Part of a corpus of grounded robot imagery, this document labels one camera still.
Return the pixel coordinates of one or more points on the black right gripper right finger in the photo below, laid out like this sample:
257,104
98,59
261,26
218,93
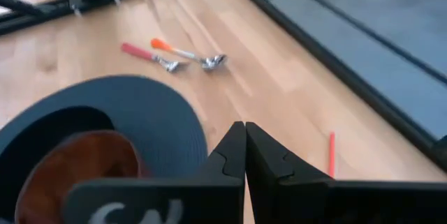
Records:
297,199

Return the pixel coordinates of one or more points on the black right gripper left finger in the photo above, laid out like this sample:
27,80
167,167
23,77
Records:
216,196

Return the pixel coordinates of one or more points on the red plastic straw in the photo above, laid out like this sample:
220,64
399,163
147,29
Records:
331,154

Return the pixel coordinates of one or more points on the orange faceted plastic cup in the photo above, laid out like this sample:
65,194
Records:
87,154

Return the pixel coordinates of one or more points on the round dark woven placemat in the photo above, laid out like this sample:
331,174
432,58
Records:
157,112

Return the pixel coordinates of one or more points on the black aluminium table frame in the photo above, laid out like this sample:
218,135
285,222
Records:
384,110

